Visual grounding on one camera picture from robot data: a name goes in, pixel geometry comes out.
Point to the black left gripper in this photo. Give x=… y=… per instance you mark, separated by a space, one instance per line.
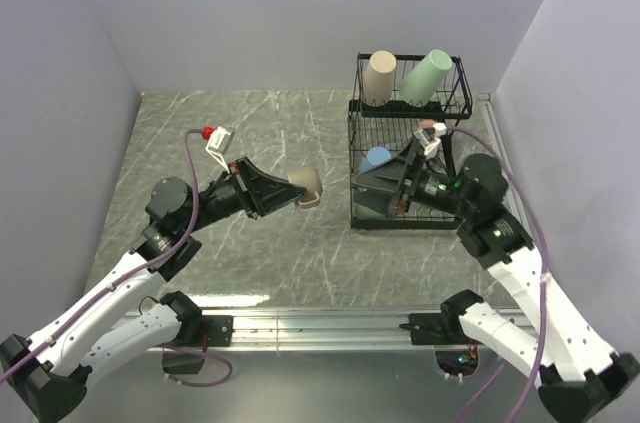
x=258 y=191

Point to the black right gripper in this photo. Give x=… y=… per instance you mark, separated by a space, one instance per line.
x=384 y=180

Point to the blue plastic tumbler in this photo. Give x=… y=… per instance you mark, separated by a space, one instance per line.
x=374 y=157

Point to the olive ceramic mug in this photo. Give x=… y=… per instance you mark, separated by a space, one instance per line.
x=308 y=178

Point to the pink plastic tumbler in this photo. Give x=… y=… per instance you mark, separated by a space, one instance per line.
x=427 y=124

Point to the beige plastic tumbler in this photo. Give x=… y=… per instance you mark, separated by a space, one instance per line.
x=378 y=78

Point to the large green plastic tumbler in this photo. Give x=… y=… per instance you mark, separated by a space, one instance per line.
x=422 y=82

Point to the small green plastic tumbler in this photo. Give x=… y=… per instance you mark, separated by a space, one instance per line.
x=364 y=213

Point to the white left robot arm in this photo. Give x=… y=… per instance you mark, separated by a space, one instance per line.
x=53 y=369

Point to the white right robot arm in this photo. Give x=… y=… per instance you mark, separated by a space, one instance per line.
x=575 y=372

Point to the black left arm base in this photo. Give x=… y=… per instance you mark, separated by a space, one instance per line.
x=218 y=330

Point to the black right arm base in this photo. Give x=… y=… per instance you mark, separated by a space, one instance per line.
x=434 y=329

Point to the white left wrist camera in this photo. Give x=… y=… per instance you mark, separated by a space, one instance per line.
x=218 y=140

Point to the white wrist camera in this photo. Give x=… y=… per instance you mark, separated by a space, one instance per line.
x=218 y=140
x=430 y=140

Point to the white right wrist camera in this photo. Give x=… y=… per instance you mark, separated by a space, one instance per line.
x=430 y=140

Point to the aluminium mounting rail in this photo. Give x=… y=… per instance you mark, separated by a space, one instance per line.
x=316 y=364

